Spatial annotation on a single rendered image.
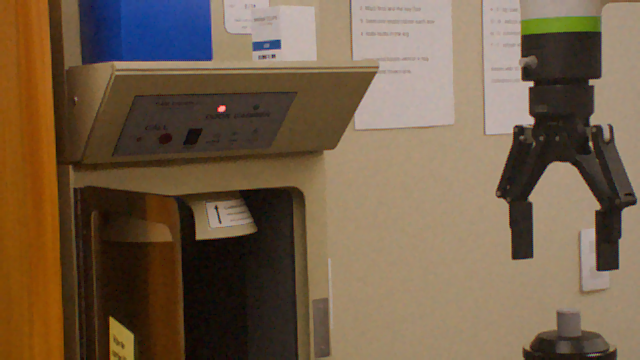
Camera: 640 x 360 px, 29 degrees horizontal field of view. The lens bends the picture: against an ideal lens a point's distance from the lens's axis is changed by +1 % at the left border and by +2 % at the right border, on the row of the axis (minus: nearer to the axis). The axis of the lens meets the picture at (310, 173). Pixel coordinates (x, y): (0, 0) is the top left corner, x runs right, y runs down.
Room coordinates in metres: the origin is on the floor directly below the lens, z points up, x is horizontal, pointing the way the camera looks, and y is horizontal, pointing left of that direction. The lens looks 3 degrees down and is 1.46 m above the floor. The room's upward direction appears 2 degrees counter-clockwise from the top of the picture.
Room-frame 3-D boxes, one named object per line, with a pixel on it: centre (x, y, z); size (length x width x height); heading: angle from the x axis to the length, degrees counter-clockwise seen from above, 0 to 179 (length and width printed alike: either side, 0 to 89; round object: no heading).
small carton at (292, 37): (1.37, 0.02, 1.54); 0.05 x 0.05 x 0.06; 42
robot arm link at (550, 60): (1.47, -0.30, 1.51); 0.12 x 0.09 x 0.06; 124
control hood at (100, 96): (1.33, 0.08, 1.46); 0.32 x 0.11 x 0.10; 124
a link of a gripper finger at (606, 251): (1.42, -0.33, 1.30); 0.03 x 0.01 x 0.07; 124
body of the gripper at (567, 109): (1.47, -0.30, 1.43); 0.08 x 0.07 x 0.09; 34
